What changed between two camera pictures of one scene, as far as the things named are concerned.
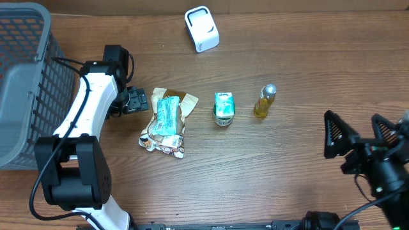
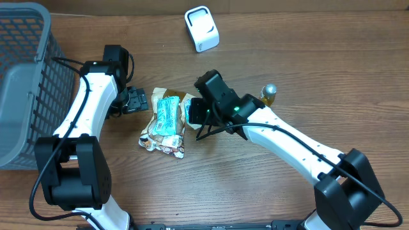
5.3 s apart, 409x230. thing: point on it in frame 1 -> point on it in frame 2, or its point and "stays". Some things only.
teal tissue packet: (167, 115) stays
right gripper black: (337, 138) -> (200, 117)
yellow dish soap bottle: (266, 98) stays
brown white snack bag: (165, 132) stays
